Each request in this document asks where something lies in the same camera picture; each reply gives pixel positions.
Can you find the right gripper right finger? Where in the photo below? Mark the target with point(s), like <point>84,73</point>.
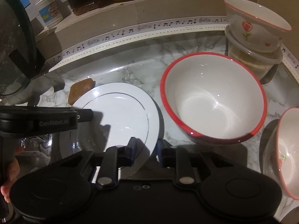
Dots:
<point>178,159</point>

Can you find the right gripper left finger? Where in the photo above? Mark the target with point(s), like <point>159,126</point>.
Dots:
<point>111,160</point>

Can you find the white tulip bowl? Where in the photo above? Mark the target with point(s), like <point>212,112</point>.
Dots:
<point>280,157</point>

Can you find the music note edge tape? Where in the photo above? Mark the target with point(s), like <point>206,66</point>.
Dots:
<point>132,34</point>

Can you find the white heart bowl on container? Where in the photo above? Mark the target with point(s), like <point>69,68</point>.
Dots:
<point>255,26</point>

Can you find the white label jar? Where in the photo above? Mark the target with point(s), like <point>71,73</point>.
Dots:
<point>49,12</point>

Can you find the plastic container with grains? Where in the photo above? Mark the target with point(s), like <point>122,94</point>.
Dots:
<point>258,63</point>

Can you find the red rimmed bowl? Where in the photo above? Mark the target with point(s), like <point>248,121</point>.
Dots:
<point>213,99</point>

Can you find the person left hand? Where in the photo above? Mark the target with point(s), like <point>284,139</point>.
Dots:
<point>12,173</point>

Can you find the small white rimmed plate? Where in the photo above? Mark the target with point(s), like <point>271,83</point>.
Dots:
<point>120,111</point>

